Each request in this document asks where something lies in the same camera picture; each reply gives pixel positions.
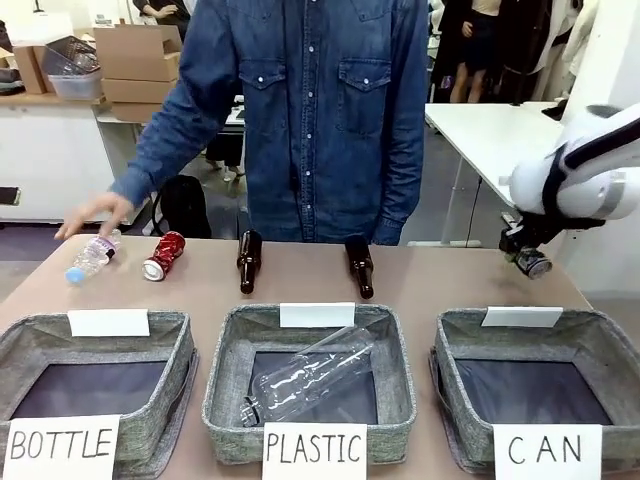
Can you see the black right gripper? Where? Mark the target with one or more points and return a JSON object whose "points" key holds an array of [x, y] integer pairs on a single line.
{"points": [[530, 232]]}

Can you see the dark blue drink can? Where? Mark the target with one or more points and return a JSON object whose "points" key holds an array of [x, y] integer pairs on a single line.
{"points": [[535, 265]]}

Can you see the crushed red drink can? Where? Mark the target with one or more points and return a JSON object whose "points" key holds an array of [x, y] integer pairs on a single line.
{"points": [[164, 255]]}

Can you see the small blue-capped plastic bottle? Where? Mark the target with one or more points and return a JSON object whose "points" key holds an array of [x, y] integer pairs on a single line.
{"points": [[92, 257]]}

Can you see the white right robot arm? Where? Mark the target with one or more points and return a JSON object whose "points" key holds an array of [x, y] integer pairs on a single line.
{"points": [[575, 175]]}

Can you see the person left forearm denim sleeve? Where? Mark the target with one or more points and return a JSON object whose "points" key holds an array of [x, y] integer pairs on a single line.
{"points": [[400, 200]]}

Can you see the person right forearm denim sleeve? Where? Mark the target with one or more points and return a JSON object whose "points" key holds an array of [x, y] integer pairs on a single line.
{"points": [[145, 165]]}

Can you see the grey basket labelled can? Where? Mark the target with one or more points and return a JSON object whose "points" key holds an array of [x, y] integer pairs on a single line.
{"points": [[450, 360]]}

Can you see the grey basket labelled plastic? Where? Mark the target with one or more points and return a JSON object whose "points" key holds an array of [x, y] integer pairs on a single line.
{"points": [[395, 380]]}

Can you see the white paper label CAN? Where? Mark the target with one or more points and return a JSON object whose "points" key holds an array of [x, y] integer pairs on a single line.
{"points": [[547, 450]]}

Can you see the grey basket labelled bottle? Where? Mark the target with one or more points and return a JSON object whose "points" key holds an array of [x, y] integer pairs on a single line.
{"points": [[170, 400]]}

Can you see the person right hand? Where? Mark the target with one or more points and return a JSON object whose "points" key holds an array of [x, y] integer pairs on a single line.
{"points": [[107, 207]]}

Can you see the blank white card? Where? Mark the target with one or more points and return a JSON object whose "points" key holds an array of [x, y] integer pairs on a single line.
{"points": [[109, 323], [317, 315], [522, 317]]}

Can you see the white table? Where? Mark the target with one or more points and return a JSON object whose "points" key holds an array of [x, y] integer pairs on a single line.
{"points": [[480, 130]]}

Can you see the brown glass bottle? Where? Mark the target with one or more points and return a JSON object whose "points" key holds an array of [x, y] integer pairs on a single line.
{"points": [[361, 267], [248, 260]]}

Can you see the bystander in black skirt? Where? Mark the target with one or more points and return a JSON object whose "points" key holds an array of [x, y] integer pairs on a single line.
{"points": [[475, 45]]}

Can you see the hanging light coat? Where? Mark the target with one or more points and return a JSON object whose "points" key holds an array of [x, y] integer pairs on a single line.
{"points": [[582, 35]]}

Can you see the person torso denim shirt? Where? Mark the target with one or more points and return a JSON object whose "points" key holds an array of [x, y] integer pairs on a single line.
{"points": [[310, 125]]}

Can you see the large clear plastic bottle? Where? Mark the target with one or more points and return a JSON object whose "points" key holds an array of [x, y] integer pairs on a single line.
{"points": [[300, 380]]}

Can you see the white paper label PLASTIC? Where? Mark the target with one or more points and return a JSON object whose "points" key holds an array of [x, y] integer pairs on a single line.
{"points": [[314, 450]]}

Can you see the black backpack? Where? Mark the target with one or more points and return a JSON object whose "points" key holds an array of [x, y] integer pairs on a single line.
{"points": [[182, 207]]}

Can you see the flat cardboard box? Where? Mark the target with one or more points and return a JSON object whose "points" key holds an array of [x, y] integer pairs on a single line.
{"points": [[140, 90]]}

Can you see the large open cardboard box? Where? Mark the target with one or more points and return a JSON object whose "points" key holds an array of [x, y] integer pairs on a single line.
{"points": [[137, 52]]}

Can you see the clear plastic storage bin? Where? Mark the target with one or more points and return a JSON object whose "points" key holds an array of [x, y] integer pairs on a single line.
{"points": [[75, 86]]}

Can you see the white cabinet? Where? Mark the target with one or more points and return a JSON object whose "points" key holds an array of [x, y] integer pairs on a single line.
{"points": [[50, 155]]}

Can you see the tilted clear plastic crate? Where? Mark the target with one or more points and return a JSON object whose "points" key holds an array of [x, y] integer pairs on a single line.
{"points": [[70, 55]]}

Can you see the white paper label BOTTLE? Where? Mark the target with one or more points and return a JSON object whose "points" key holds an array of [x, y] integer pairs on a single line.
{"points": [[60, 445]]}

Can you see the small cardboard box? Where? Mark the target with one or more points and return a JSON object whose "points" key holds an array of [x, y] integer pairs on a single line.
{"points": [[29, 70]]}

